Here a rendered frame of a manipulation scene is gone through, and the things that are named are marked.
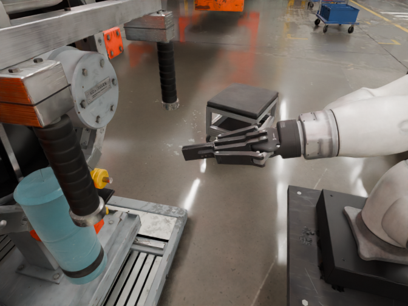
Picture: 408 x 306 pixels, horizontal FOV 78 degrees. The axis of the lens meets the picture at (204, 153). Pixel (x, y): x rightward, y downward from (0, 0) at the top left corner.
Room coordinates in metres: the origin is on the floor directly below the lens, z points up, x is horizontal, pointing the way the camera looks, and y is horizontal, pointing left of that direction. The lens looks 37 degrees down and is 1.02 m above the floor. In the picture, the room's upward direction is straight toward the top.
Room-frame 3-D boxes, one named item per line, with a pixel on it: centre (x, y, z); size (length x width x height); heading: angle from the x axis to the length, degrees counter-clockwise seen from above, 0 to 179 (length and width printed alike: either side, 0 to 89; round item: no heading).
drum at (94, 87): (0.43, 0.28, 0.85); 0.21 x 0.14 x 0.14; 77
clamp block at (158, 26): (0.57, 0.11, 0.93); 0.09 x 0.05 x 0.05; 77
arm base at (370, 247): (0.47, -0.53, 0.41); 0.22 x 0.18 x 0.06; 171
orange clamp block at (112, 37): (0.75, 0.28, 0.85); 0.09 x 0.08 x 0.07; 167
